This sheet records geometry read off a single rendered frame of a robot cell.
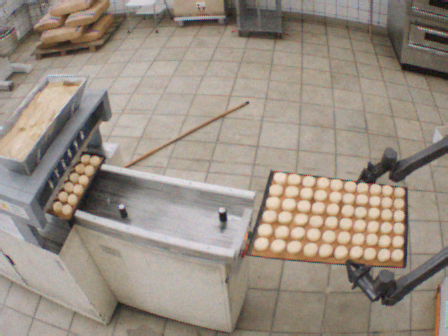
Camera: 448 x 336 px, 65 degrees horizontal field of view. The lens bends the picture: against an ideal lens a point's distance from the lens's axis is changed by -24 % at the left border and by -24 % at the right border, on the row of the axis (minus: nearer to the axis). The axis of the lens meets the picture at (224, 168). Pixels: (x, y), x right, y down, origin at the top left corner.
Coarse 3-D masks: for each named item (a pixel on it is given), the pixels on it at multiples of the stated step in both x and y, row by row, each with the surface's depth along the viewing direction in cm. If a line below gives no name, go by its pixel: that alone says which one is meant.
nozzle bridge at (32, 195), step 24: (96, 96) 184; (72, 120) 173; (96, 120) 193; (96, 144) 211; (0, 168) 155; (48, 168) 153; (0, 192) 144; (24, 192) 144; (48, 192) 162; (24, 216) 149
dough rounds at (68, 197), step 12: (84, 156) 195; (96, 156) 194; (84, 168) 190; (96, 168) 191; (72, 180) 184; (84, 180) 183; (60, 192) 181; (72, 192) 181; (60, 204) 173; (72, 204) 175; (60, 216) 171
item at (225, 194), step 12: (108, 168) 191; (120, 168) 190; (120, 180) 193; (132, 180) 190; (144, 180) 187; (156, 180) 185; (168, 180) 184; (180, 180) 183; (180, 192) 186; (192, 192) 183; (204, 192) 181; (216, 192) 179; (228, 192) 177; (240, 192) 177; (252, 192) 177; (252, 204) 178
